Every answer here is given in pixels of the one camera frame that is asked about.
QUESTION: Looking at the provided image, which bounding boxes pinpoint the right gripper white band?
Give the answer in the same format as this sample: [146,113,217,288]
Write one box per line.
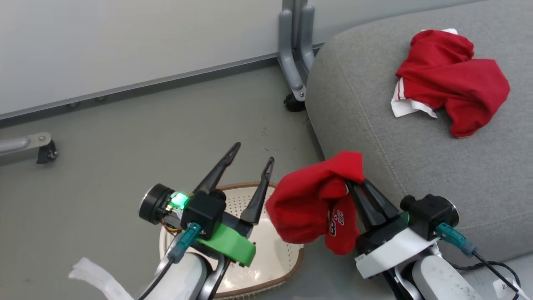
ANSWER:
[346,178,460,279]

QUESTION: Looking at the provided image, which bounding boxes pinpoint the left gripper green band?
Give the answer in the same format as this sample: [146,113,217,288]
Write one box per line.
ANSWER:
[139,142,275,268]

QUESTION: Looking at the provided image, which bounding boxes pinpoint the red garment with print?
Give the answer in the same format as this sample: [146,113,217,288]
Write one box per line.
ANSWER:
[265,151,366,256]

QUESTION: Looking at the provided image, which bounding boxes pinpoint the red and white garment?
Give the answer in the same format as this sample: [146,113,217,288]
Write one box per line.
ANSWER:
[390,28,511,138]

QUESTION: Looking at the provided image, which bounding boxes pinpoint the grey fabric sofa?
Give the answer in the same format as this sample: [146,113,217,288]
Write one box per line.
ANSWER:
[305,0,533,268]

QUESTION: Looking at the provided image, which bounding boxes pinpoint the white laundry basket brown rim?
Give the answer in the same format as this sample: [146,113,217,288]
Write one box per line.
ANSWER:
[159,182,304,299]

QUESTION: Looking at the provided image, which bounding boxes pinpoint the black caster wheel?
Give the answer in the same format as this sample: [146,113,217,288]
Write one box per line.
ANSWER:
[284,93,306,113]
[36,140,58,164]

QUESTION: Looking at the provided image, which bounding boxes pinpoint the white paper strip tag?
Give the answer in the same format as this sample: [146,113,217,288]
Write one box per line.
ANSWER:
[68,257,134,300]

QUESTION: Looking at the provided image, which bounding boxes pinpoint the left camera cable teal plug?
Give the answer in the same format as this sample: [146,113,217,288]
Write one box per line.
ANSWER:
[137,222,202,300]

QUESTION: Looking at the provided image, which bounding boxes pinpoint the camera cable teal plug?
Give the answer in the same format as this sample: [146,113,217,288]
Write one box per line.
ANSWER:
[436,222,522,300]
[137,222,202,300]

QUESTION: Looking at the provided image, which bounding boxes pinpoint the right camera cable teal plug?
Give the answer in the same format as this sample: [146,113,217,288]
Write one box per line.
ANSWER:
[436,222,522,300]

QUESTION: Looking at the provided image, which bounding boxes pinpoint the grey partition bottom rail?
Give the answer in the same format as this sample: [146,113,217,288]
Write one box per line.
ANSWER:
[0,42,325,126]

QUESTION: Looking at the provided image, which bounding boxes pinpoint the grey double partition post foot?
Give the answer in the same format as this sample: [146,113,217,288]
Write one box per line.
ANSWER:
[278,0,316,102]

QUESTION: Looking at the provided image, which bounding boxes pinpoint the small white cable label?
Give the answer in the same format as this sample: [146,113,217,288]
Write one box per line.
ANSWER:
[493,277,522,300]

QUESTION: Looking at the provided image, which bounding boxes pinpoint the grey partition foot with bracket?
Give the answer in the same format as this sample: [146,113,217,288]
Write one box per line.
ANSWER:
[0,132,52,158]

